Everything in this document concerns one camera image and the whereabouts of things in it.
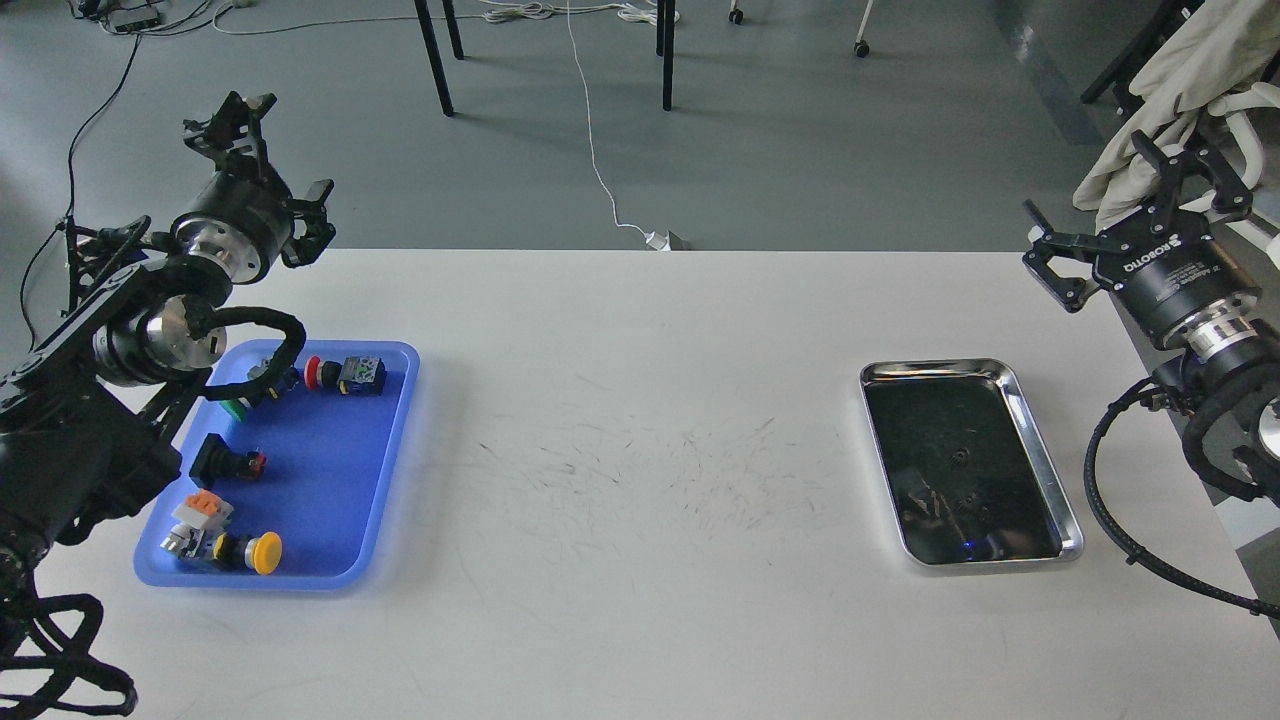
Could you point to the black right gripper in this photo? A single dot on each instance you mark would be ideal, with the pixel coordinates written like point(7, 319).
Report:
point(1170, 275)

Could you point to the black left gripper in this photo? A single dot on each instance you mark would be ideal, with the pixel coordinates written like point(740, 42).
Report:
point(240, 226)

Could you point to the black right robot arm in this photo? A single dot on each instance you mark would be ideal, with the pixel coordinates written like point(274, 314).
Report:
point(1222, 380)

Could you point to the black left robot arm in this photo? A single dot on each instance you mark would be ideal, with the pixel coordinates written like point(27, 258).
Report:
point(90, 415)

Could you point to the beige cloth on chair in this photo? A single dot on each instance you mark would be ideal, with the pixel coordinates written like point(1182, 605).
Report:
point(1222, 48)

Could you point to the black table leg left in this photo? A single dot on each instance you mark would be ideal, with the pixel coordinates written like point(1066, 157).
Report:
point(435, 58)

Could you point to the black table leg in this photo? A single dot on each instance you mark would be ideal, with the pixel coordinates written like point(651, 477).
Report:
point(665, 16)
point(435, 58)

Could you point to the blue plastic tray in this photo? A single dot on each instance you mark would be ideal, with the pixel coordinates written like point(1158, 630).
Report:
point(331, 459)

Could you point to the silver metal tray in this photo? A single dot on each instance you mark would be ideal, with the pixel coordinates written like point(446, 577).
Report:
point(969, 478)

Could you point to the orange white contact block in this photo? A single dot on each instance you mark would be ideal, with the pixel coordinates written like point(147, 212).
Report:
point(203, 510)

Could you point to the white power adapter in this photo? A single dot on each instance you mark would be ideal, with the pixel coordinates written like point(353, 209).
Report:
point(664, 241)

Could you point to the black table leg right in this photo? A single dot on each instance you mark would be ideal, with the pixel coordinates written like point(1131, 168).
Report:
point(665, 16)

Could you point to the white chair frame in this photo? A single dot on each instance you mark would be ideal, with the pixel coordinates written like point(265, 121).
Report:
point(1233, 109)

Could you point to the red push button switch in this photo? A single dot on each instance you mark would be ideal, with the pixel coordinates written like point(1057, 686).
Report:
point(355, 375)

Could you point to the green push button switch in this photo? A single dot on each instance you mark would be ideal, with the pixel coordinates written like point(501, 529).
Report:
point(239, 407)

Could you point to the black selector switch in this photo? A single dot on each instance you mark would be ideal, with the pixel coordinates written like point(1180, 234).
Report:
point(215, 461)

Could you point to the yellow push button switch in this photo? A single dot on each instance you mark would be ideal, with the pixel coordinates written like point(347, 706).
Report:
point(225, 551)

